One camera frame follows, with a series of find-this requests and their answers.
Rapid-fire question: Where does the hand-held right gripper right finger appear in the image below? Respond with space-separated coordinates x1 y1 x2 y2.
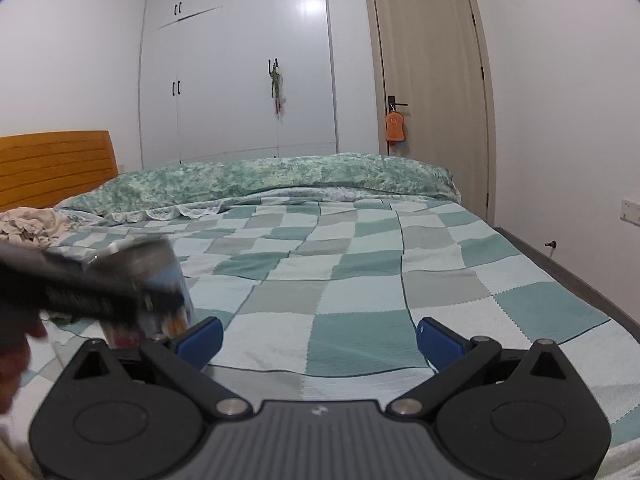
390 317 576 416

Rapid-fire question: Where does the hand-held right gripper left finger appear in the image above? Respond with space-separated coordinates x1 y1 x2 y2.
65 316 253 417

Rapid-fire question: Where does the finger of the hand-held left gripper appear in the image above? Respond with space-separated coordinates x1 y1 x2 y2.
127 277 187 322

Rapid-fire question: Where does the blue printed cup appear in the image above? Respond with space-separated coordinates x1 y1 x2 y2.
97 236 195 350

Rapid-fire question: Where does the person's left hand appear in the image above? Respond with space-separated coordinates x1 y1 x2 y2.
0 317 49 415

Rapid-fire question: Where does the beige crumpled cloth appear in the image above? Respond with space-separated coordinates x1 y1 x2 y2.
0 206 72 252

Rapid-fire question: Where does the checkered green blanket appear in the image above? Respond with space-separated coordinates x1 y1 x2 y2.
20 196 640 448

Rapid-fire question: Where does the wooden headboard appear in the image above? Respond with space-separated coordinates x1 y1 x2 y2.
0 130 120 213

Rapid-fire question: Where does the white bed sheet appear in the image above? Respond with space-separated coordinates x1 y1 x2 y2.
7 350 68 466

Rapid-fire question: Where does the green floral duvet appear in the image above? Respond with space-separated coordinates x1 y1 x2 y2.
54 153 461 224

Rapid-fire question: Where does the orange hanging pouch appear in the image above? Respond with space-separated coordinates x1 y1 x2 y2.
384 111 406 151

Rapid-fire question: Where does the white wardrobe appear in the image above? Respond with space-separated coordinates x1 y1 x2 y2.
138 0 340 170

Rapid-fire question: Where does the beige door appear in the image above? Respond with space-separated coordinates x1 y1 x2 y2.
363 0 496 227

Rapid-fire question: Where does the hanging ornament on wardrobe handle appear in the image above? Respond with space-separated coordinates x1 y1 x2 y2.
269 67 288 123

